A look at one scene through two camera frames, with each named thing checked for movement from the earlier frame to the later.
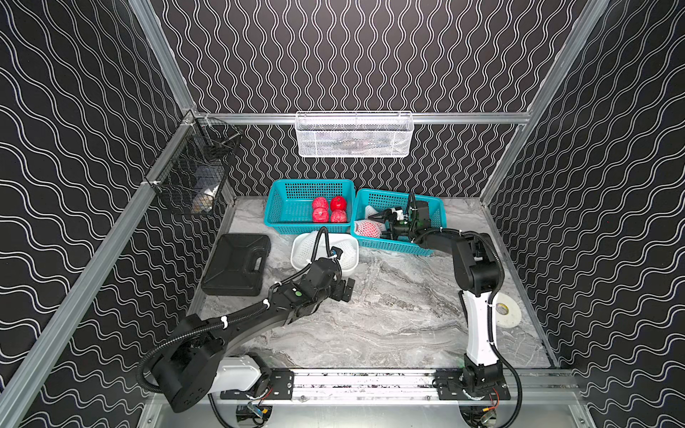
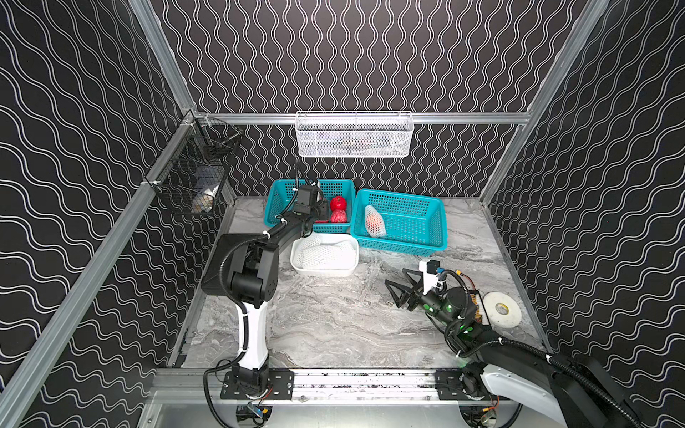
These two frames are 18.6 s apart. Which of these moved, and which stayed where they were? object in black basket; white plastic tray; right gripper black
Moved: right gripper black
Stayed: object in black basket; white plastic tray
